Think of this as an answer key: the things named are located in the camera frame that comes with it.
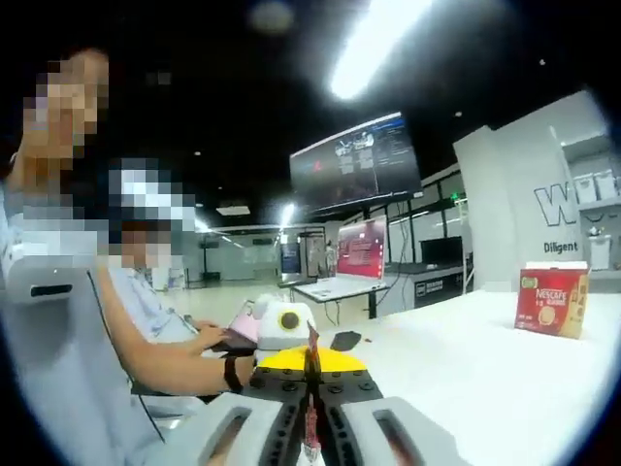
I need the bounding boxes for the long ceiling light strip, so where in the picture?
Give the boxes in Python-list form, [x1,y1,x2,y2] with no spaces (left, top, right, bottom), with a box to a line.
[329,0,434,101]

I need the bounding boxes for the red coffee carton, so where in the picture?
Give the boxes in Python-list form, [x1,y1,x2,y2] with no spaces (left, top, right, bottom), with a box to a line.
[513,261,591,340]

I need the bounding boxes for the black device cable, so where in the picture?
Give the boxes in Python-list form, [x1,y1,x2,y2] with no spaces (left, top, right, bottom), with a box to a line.
[85,269,167,446]

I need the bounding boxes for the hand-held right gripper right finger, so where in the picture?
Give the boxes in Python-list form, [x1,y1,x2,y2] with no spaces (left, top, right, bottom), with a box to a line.
[311,346,467,466]

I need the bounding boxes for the black-legged laptop desk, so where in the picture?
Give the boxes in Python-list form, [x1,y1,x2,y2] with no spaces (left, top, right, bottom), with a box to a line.
[290,281,392,322]

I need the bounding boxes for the black computer mouse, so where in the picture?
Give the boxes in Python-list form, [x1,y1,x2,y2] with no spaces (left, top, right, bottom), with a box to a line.
[329,330,363,352]

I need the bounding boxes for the large wall monitor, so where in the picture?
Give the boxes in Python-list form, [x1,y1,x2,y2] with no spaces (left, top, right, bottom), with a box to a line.
[289,111,425,215]

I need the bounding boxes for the small black monitor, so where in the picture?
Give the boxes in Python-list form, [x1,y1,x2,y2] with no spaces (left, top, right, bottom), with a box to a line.
[419,236,465,266]

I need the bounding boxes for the white laptop red screen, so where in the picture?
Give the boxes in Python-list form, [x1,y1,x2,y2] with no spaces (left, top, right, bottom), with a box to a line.
[295,216,390,305]

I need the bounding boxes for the group of white storage bins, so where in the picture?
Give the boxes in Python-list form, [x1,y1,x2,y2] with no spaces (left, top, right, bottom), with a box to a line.
[579,172,621,201]

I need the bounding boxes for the black wristband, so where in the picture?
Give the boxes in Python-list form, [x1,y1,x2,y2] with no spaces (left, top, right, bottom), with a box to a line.
[223,355,245,394]

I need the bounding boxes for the grey metal storage shelf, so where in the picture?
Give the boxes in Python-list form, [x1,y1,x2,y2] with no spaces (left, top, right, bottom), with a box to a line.
[561,135,621,283]

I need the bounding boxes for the red coffee pouch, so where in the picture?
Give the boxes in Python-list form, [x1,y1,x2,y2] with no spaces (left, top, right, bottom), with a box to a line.
[298,319,325,466]

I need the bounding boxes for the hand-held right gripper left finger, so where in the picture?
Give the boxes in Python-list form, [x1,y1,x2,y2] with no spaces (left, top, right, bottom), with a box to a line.
[159,345,312,466]

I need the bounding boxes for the dark equipment bench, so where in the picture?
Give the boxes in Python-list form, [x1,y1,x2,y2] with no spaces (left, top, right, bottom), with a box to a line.
[411,264,474,310]

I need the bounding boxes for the white chest device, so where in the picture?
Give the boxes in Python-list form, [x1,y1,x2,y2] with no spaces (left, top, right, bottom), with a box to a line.
[7,255,101,305]

